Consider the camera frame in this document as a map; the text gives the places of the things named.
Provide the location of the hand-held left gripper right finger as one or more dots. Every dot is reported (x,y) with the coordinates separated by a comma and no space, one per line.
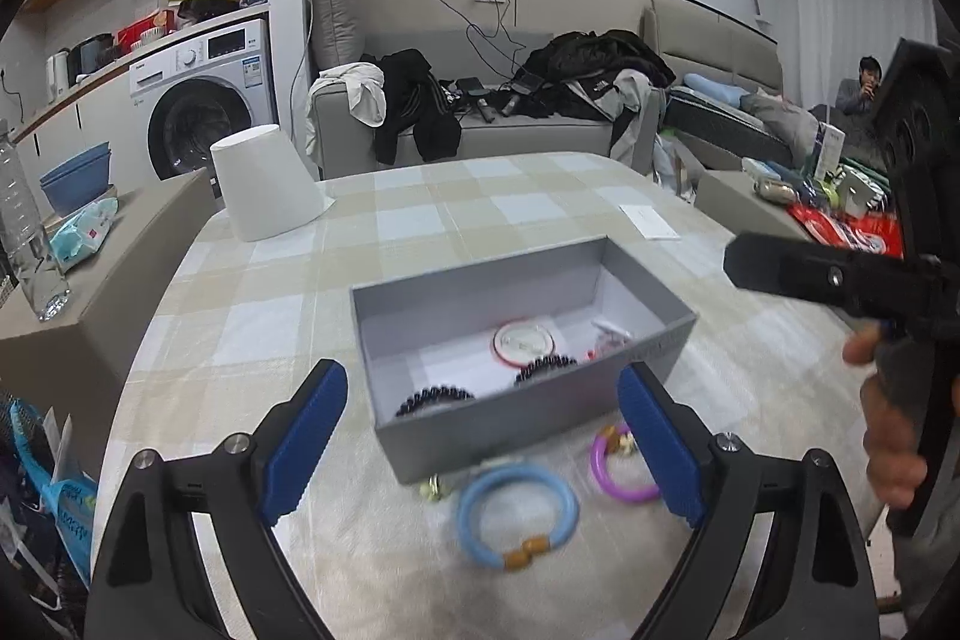
(660,452)

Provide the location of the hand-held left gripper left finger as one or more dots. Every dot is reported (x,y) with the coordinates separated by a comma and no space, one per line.
(307,445)

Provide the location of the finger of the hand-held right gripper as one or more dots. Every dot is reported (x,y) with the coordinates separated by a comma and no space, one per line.
(795,272)

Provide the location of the purple bangle with charm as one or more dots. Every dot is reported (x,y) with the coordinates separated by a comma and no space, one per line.
(600,471)

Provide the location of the grey cardboard box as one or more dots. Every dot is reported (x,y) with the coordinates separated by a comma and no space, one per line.
(487,437)

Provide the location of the blue bangle with amber beads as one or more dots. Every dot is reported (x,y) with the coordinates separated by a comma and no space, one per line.
(469,520)

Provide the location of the person's right forearm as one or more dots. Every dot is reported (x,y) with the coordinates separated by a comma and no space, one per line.
(930,565)

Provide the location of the person's right hand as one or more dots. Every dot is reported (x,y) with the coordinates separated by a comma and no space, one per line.
(889,452)

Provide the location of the red packaging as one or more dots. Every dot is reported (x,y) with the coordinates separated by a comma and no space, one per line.
(840,231)

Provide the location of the beige side table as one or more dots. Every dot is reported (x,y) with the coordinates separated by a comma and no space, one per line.
(735,197)

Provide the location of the white upright carton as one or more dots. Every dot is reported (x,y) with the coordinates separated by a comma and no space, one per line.
(829,149)

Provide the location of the green flower hair clip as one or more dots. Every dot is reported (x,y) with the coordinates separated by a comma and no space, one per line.
(435,488)

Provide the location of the white paper card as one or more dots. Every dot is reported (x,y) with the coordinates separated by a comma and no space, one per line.
(649,221)

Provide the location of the checked tablecloth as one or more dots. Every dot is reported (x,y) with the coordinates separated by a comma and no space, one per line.
(300,280)

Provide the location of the dark mattress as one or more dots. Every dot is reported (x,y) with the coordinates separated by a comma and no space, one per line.
(720,119)

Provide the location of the brown cardboard carton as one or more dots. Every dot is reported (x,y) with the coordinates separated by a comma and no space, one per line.
(112,325)

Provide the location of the grey and white jacket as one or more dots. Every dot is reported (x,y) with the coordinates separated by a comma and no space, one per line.
(634,108)

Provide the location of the blue plastic bag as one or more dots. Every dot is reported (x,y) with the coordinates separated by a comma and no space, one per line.
(71,505)

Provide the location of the white tapered container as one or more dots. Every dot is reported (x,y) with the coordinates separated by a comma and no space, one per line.
(262,183)

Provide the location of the black jacket pile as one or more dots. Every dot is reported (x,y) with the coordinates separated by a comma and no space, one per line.
(592,55)

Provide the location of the grey sofa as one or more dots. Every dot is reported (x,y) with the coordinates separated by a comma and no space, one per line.
(525,138)

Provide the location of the wet wipes pack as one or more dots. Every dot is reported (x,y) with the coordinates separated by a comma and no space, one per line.
(82,235)

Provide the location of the clear plastic water bottle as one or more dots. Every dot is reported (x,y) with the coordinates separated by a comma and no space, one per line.
(26,242)

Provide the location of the blue plastic basins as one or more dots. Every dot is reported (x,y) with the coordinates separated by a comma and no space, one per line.
(75,179)

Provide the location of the white garment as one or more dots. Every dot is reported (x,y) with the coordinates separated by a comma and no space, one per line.
(360,89)

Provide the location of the black garment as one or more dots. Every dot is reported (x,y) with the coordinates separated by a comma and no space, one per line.
(412,100)

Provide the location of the white washing machine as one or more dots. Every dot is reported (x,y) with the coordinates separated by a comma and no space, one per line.
(217,63)

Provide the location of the grey pillow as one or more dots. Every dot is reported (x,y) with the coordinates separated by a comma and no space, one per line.
(337,25)

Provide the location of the white kettle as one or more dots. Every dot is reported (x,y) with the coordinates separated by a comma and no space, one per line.
(58,78)

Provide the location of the red box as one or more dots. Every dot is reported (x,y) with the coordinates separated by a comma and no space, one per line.
(142,33)

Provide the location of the black kitchen appliance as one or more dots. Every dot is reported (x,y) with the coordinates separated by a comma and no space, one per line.
(90,55)

